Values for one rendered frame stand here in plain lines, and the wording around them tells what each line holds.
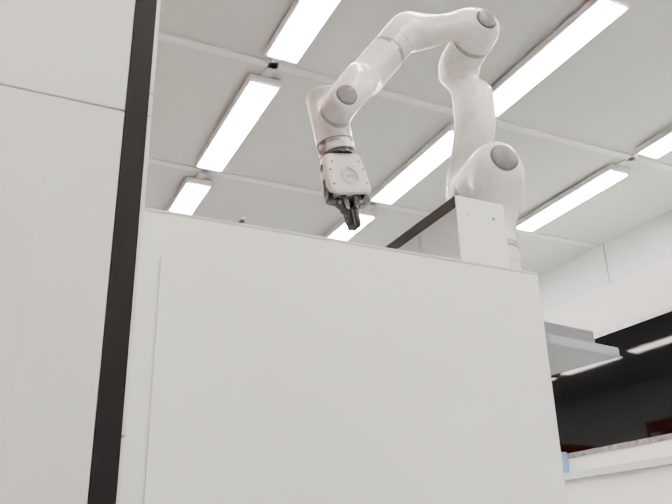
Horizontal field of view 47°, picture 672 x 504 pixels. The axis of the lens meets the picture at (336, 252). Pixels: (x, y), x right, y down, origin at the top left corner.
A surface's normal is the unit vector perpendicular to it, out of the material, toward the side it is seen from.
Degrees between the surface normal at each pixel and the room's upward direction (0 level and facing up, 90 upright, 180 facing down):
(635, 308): 90
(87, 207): 90
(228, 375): 90
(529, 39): 180
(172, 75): 180
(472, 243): 90
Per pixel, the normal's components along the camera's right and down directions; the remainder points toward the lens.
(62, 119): 0.43, -0.35
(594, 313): -0.90, -0.14
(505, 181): 0.26, 0.20
